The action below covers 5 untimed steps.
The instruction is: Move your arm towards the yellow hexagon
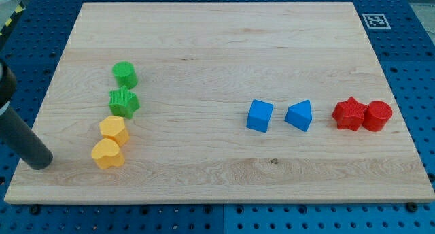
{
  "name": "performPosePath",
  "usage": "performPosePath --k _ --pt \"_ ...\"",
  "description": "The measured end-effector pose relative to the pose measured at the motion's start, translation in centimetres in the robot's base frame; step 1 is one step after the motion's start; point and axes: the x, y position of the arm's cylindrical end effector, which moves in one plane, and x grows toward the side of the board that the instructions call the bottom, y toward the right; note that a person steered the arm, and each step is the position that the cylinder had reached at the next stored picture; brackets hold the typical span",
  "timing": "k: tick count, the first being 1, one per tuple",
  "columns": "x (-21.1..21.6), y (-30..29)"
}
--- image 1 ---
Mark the black robot arm end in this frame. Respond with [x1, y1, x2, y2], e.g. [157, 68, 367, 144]
[0, 59, 16, 107]

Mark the yellow hexagon block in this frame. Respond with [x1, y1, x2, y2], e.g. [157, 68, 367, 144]
[99, 116, 130, 146]

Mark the wooden board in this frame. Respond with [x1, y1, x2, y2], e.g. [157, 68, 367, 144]
[5, 2, 434, 205]

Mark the blue cube block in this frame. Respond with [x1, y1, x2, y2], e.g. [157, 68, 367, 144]
[246, 99, 273, 133]

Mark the blue triangle block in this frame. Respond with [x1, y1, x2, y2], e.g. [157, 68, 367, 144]
[284, 100, 313, 132]

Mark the green star block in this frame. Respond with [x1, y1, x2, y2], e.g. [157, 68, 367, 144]
[108, 86, 140, 119]

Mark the green cylinder block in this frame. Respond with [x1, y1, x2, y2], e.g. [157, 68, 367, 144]
[112, 61, 138, 89]

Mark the yellow heart block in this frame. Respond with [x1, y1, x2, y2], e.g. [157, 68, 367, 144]
[91, 138, 125, 169]

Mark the red star block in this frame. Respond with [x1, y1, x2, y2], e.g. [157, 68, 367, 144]
[332, 97, 368, 131]

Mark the red cylinder block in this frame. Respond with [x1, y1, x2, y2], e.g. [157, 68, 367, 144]
[362, 101, 393, 132]

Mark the white fiducial marker tag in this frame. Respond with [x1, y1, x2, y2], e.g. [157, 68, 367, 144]
[362, 13, 391, 29]

